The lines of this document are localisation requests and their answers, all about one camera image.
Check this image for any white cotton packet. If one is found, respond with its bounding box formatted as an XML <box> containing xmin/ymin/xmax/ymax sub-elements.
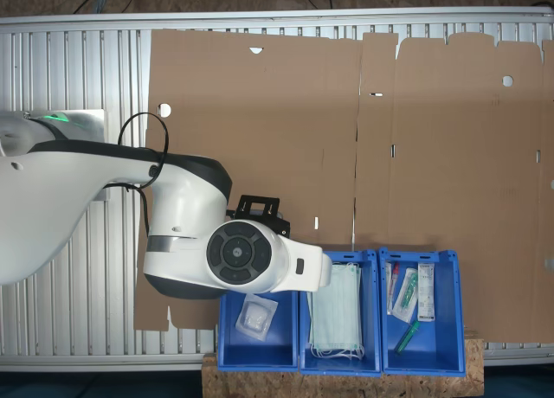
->
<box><xmin>235</xmin><ymin>292</ymin><xmax>279</xmax><ymax>342</ymax></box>

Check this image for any brown cardboard sheet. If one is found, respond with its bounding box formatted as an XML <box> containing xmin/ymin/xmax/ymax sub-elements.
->
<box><xmin>132</xmin><ymin>28</ymin><xmax>364</xmax><ymax>332</ymax></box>
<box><xmin>355</xmin><ymin>31</ymin><xmax>554</xmax><ymax>343</ymax></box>

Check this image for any pale face mask stack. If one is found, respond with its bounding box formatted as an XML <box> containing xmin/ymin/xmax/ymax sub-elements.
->
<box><xmin>306</xmin><ymin>261</ymin><xmax>365</xmax><ymax>361</ymax></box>

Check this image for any blue plastic storage bin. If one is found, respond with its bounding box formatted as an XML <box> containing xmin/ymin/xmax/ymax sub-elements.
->
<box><xmin>378</xmin><ymin>247</ymin><xmax>467</xmax><ymax>377</ymax></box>
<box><xmin>217</xmin><ymin>290</ymin><xmax>300</xmax><ymax>372</ymax></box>
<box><xmin>298</xmin><ymin>248</ymin><xmax>383</xmax><ymax>376</ymax></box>

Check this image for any red capped tube packet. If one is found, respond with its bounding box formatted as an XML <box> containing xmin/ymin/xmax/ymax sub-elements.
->
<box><xmin>385</xmin><ymin>261</ymin><xmax>400</xmax><ymax>317</ymax></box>

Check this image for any green syringe in clear packet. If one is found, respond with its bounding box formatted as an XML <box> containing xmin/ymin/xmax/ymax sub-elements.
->
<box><xmin>391</xmin><ymin>266</ymin><xmax>420</xmax><ymax>324</ymax></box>

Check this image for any white printed flat packet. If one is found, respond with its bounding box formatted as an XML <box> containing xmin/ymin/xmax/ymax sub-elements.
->
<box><xmin>416</xmin><ymin>262</ymin><xmax>436</xmax><ymax>324</ymax></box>

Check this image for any loose green syringe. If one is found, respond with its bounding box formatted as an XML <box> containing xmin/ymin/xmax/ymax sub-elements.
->
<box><xmin>393</xmin><ymin>319</ymin><xmax>422</xmax><ymax>356</ymax></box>

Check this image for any chipboard wood block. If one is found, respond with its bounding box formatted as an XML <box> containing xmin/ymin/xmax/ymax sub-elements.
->
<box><xmin>201</xmin><ymin>337</ymin><xmax>486</xmax><ymax>398</ymax></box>

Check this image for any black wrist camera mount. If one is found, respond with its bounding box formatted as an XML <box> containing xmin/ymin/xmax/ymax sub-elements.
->
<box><xmin>225</xmin><ymin>193</ymin><xmax>292</xmax><ymax>240</ymax></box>

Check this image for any black camera cable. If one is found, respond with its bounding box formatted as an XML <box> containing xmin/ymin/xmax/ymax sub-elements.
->
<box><xmin>105</xmin><ymin>111</ymin><xmax>171</xmax><ymax>238</ymax></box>

